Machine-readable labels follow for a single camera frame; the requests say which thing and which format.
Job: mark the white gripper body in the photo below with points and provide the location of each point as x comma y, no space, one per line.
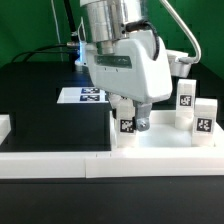
131,71

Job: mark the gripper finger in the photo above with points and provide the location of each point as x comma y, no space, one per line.
114,100
142,114

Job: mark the white square table top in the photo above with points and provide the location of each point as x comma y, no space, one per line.
163,140

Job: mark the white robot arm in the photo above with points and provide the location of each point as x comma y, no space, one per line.
106,21

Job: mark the white marker sheet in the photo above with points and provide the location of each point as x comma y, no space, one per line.
81,95

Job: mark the white U-shaped obstacle fence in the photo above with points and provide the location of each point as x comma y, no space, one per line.
100,165

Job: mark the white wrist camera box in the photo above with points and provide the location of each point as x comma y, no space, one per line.
177,68

